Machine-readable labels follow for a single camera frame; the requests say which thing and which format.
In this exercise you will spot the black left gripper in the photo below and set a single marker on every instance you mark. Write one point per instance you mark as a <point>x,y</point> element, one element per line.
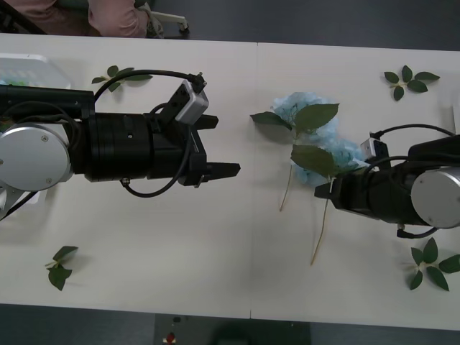
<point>169,151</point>

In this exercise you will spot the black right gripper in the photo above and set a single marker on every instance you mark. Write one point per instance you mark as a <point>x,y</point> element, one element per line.
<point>350,192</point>

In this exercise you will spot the pale blue flower with stem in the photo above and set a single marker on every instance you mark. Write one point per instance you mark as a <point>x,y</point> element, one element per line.
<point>311,158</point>
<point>316,116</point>
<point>18,77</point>

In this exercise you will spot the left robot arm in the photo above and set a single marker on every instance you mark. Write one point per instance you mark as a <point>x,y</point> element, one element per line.
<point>36,154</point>

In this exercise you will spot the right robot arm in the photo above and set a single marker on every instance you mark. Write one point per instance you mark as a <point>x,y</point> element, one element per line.
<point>435,197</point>

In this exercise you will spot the loose green leaf twig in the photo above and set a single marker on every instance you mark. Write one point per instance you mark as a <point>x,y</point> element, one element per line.
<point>113,70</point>
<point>417,85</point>
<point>59,276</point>
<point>430,249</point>

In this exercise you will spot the white chair base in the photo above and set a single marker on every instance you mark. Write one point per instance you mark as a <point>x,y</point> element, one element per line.
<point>169,16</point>

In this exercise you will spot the person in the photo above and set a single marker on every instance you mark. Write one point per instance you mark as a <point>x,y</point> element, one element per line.
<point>115,18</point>

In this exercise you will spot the red and white knob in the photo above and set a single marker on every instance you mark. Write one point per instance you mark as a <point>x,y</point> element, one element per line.
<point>169,338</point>

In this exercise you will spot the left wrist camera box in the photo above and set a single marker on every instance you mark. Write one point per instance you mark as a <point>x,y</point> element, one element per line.
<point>194,106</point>

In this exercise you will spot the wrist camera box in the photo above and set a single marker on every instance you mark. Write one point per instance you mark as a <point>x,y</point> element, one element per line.
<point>194,106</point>
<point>373,147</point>

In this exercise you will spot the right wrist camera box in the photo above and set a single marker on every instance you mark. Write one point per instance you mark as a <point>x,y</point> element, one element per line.
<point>373,147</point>

